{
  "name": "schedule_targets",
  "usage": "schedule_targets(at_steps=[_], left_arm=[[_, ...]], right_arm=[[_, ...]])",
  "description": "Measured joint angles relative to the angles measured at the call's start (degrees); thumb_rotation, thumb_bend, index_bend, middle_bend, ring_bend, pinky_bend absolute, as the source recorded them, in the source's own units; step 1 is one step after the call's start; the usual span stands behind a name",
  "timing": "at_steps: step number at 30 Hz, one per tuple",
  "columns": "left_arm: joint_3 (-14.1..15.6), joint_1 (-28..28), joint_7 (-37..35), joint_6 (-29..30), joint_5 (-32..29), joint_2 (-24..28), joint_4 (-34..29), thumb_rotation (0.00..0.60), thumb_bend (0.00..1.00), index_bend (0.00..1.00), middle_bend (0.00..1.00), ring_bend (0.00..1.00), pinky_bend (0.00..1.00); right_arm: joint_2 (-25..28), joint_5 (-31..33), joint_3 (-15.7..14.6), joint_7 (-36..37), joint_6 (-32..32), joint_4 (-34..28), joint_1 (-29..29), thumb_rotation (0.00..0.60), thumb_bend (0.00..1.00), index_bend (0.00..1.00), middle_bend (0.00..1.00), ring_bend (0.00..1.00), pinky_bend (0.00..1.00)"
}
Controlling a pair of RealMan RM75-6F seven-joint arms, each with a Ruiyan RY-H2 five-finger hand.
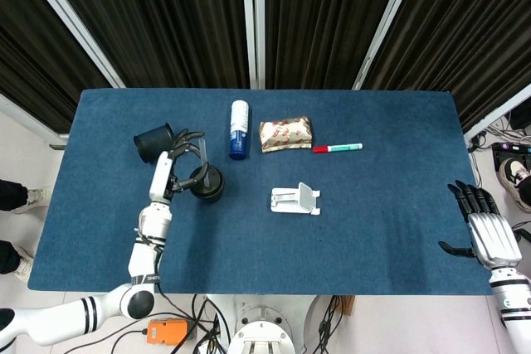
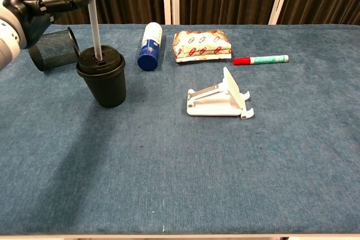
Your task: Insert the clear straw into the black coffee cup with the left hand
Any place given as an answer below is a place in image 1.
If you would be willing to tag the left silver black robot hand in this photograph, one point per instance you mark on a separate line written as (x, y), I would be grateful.
(162, 176)

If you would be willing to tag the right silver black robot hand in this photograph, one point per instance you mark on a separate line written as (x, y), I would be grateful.
(493, 238)

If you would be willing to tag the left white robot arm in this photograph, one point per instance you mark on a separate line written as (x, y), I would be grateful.
(145, 246)

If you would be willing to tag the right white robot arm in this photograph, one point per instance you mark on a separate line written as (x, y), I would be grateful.
(512, 304)

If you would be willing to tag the black mesh pen holder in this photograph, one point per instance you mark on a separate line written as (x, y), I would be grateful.
(151, 142)

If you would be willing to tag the black round lid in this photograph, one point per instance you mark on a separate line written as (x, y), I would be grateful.
(212, 189)

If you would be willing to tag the white black sneaker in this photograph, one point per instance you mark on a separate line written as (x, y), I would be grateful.
(516, 180)

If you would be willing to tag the white blue spray bottle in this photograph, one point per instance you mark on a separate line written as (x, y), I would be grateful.
(239, 134)

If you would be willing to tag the black power strip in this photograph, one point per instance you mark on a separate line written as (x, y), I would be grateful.
(512, 151)

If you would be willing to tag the white folding phone stand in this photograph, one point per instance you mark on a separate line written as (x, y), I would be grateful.
(290, 200)

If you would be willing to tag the beige red-print snack packet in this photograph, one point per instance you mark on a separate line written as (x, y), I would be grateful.
(286, 134)

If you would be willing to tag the black trouser leg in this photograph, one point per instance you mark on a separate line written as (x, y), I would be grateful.
(8, 258)
(12, 194)

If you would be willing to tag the blue table cloth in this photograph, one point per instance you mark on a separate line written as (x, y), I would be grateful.
(290, 254)

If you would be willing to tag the orange electrical box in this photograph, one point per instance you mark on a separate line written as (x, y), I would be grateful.
(168, 332)

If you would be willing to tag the dark brown curtain panel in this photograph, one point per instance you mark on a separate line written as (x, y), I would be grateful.
(29, 39)
(157, 18)
(327, 18)
(469, 30)

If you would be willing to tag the red green white marker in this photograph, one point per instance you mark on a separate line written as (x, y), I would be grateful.
(344, 147)

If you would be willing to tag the white robot torso base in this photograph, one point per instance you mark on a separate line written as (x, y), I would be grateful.
(261, 329)

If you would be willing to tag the white frame post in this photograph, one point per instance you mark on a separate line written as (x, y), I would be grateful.
(70, 18)
(33, 117)
(254, 18)
(386, 18)
(498, 113)

